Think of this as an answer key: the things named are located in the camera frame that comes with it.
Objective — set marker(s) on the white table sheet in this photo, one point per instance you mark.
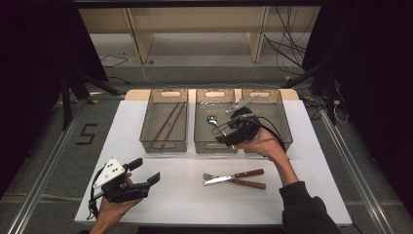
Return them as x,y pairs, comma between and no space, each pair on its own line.
201,204

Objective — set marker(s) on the person's left hand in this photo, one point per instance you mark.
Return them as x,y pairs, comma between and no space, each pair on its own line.
113,211

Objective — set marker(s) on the smoky clear plastic bin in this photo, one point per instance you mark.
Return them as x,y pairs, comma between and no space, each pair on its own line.
276,110
165,123
207,136

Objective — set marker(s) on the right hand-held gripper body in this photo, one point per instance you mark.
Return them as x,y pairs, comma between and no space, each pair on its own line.
245,125

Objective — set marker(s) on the black curtain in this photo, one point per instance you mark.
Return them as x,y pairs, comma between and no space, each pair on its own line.
373,65
32,65

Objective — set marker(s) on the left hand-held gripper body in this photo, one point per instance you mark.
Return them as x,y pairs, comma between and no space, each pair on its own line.
112,174

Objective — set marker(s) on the black metal stand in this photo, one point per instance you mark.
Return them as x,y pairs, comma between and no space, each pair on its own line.
326,84
69,94

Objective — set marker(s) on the silver metal spoon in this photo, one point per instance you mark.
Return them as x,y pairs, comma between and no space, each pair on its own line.
212,120

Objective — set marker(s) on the metal floor rail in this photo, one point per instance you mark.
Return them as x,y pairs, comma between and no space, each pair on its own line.
42,175
354,169

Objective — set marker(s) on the person's right hand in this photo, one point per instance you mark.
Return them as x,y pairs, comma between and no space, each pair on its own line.
264,144

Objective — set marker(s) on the light wooden shelf unit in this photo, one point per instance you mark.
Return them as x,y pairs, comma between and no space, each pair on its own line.
198,19

